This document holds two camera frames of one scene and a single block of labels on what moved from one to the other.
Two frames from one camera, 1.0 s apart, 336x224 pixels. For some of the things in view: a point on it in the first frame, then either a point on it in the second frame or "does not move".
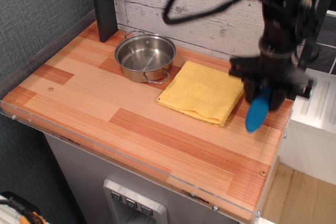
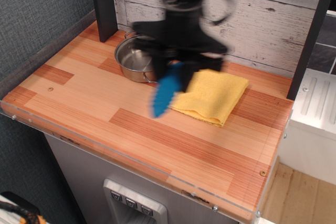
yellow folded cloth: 211,94 does not move
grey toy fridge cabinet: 85,172 does not move
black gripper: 274,66 -> 181,33
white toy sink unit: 308,142 does not move
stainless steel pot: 145,57 does not move
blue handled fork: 258,109 -> 167,87
